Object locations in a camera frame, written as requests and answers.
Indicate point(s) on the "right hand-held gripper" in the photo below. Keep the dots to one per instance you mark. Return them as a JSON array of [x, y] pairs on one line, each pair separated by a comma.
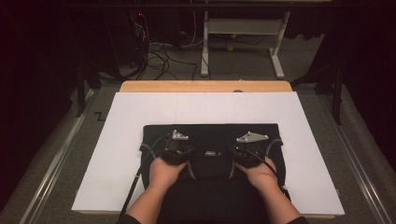
[[247, 154]]

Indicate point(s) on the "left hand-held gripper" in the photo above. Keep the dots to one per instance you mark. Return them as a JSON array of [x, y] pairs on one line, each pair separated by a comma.
[[177, 151]]

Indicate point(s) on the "dark navy knit vest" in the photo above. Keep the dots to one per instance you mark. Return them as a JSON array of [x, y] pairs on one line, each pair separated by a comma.
[[211, 137]]

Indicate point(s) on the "person's right hand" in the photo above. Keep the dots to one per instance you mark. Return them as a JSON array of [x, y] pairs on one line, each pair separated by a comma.
[[260, 175]]

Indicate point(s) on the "person's left hand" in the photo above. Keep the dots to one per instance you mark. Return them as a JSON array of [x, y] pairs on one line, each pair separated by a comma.
[[163, 174]]

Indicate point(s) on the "white table sheet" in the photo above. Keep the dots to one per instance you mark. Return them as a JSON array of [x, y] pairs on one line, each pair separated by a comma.
[[140, 109]]

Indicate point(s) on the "yellow tennis ball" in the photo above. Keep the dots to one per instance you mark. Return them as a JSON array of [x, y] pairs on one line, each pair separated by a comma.
[[233, 36], [230, 48]]

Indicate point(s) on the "black stand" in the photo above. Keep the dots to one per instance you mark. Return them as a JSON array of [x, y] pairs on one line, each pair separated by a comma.
[[336, 93], [82, 90]]

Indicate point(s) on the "metal floor rail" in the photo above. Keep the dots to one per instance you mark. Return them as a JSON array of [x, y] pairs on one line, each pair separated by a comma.
[[53, 168], [358, 168]]

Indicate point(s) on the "white metal table frame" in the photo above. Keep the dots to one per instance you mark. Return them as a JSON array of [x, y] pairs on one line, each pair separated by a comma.
[[243, 26]]

